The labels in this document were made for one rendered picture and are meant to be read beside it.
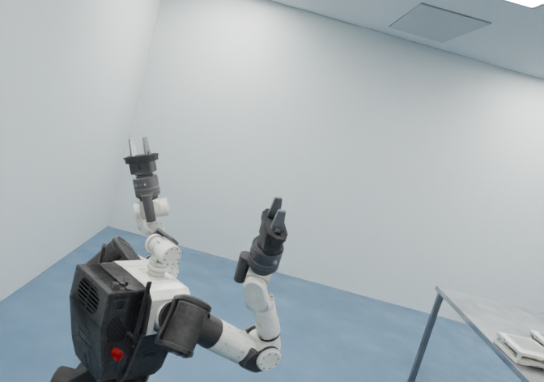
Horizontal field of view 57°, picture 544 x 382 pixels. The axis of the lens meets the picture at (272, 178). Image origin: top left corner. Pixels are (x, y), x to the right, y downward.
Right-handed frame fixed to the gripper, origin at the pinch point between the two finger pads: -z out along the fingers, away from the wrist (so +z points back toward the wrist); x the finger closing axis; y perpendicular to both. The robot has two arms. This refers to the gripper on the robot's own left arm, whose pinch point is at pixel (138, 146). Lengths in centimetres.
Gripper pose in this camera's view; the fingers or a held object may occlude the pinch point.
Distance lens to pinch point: 184.9
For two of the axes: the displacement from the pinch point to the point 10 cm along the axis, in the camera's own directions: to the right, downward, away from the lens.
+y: -2.5, 2.0, -9.5
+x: 9.6, -0.9, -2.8
